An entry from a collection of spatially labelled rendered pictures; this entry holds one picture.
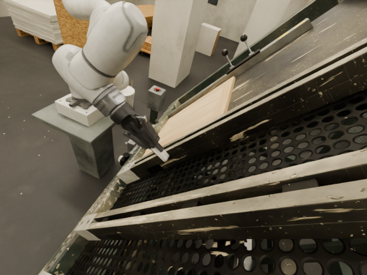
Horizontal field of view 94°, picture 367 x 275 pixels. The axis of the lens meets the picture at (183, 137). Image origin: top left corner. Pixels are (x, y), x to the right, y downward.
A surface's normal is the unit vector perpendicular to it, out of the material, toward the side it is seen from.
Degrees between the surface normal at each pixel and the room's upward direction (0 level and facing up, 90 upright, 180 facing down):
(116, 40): 83
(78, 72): 75
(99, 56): 88
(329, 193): 56
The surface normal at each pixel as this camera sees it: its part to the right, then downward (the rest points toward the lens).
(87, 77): -0.04, 0.55
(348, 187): -0.64, -0.70
